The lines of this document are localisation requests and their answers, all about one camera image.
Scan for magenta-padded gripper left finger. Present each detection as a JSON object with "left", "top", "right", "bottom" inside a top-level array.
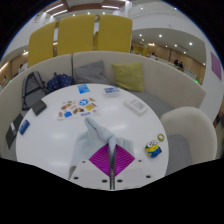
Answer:
[{"left": 68, "top": 142, "right": 114, "bottom": 190}]

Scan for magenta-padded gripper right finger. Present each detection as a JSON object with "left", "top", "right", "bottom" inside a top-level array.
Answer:
[{"left": 112, "top": 143, "right": 155, "bottom": 190}]

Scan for light blue towel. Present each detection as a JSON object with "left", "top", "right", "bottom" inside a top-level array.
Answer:
[{"left": 68, "top": 116, "right": 134, "bottom": 179}]

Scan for yellow and blue toy figure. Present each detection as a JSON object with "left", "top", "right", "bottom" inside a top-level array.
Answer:
[{"left": 144, "top": 139, "right": 163, "bottom": 159}]

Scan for white sticker sheet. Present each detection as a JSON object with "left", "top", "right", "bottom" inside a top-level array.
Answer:
[{"left": 57, "top": 96, "right": 100, "bottom": 121}]

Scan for clear pack with blue print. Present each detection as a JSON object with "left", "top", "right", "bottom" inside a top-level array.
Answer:
[{"left": 103, "top": 86, "right": 121, "bottom": 98}]

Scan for blue card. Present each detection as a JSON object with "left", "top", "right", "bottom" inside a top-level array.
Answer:
[{"left": 77, "top": 83, "right": 91, "bottom": 95}]

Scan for white armchair with grey seat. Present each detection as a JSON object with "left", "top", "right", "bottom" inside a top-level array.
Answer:
[{"left": 159, "top": 106, "right": 218, "bottom": 177}]

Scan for black wallet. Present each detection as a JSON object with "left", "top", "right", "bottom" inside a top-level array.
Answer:
[{"left": 30, "top": 98, "right": 48, "bottom": 117}]

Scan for small blue box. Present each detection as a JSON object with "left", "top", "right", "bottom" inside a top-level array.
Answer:
[{"left": 18, "top": 119, "right": 31, "bottom": 136}]

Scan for yellow-green cushion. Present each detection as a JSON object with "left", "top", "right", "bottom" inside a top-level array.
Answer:
[{"left": 111, "top": 62, "right": 146, "bottom": 93}]

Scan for grey cushion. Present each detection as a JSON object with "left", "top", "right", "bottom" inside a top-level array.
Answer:
[{"left": 73, "top": 59, "right": 111, "bottom": 86}]

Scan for dark blue patterned bag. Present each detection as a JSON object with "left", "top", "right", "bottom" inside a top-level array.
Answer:
[{"left": 46, "top": 72, "right": 75, "bottom": 93}]

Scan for curved beige sofa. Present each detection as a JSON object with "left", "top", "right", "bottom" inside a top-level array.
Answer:
[{"left": 0, "top": 50, "right": 207, "bottom": 158}]

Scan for black laptop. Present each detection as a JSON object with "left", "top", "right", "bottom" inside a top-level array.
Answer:
[{"left": 4, "top": 113, "right": 24, "bottom": 150}]

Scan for grey backpack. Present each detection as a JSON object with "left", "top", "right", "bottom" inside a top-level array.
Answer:
[{"left": 21, "top": 70, "right": 50, "bottom": 111}]

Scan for yellow partition panel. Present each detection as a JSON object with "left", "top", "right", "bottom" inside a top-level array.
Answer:
[
  {"left": 56, "top": 13, "right": 97, "bottom": 56},
  {"left": 94, "top": 13, "right": 133, "bottom": 54},
  {"left": 27, "top": 21, "right": 58, "bottom": 68}
]

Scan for ceiling lights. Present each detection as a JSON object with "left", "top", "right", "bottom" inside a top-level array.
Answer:
[{"left": 44, "top": 2, "right": 121, "bottom": 18}]

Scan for purple wall poster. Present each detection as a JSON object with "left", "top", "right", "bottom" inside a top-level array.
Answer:
[{"left": 209, "top": 51, "right": 223, "bottom": 81}]

